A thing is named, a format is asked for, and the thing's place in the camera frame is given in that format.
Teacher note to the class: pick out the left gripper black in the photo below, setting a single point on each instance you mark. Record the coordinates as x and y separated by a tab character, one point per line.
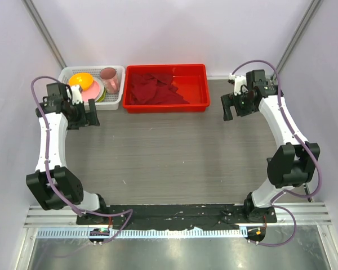
76	125

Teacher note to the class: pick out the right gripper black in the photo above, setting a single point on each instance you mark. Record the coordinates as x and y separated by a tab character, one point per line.
230	100

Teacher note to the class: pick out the red t-shirt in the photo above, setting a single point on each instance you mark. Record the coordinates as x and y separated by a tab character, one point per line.
154	89

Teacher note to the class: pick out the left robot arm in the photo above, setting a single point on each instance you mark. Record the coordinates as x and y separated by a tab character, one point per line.
52	184

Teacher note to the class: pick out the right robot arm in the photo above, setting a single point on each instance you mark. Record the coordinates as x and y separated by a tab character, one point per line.
293	163

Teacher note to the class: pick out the green plate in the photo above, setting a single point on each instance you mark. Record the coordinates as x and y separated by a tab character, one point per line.
101	97

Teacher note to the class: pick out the white plastic basket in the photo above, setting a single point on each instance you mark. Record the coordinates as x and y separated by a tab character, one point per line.
111	101

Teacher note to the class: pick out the pink plate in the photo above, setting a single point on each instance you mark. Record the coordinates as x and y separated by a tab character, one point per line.
95	91

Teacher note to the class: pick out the orange bowl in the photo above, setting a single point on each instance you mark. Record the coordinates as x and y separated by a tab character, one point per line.
85	80

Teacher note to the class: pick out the red plastic bin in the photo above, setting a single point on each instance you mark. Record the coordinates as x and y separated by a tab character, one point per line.
191	80

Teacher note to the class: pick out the pink translucent cup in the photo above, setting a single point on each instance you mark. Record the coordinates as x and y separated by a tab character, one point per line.
110	80

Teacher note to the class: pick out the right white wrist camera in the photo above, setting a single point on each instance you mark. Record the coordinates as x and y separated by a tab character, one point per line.
237	81

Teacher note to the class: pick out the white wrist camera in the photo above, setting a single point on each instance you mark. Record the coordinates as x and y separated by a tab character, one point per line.
237	81
76	94

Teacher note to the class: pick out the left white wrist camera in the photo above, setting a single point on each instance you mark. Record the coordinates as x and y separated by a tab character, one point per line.
76	94

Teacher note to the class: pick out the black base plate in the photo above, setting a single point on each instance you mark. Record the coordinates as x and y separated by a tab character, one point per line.
178	217

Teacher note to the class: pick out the white slotted cable duct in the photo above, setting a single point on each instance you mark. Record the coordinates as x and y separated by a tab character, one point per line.
98	233

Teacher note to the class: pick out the aluminium frame rail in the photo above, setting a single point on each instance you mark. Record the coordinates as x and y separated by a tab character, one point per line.
305	213

